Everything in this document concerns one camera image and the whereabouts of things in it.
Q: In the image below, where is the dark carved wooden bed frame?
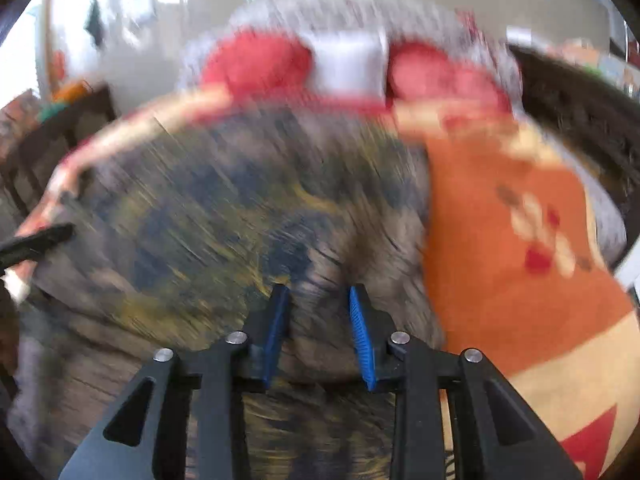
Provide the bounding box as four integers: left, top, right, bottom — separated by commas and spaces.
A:
509, 44, 640, 213

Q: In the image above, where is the red heart pillow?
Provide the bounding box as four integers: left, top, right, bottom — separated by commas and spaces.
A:
386, 41, 512, 115
201, 29, 317, 100

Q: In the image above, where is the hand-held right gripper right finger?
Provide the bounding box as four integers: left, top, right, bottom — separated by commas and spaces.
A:
348, 284, 584, 480

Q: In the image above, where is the dark hanging cloth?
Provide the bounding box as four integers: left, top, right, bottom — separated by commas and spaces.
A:
84, 0, 110, 47

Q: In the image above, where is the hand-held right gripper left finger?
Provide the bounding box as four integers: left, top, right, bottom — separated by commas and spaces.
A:
59, 284, 292, 480

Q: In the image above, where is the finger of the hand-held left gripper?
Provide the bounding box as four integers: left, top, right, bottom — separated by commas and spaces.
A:
0, 223, 76, 268

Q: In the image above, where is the blue floral patterned garment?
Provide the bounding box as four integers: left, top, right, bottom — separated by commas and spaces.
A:
30, 105, 447, 480

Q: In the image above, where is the white pillow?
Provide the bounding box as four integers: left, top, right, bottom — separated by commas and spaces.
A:
311, 31, 389, 102

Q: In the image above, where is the orange red printed blanket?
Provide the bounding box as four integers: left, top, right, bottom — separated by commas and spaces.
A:
15, 85, 640, 480

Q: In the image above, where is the dark wooden cabinet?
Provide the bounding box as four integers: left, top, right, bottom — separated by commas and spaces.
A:
0, 84, 117, 223

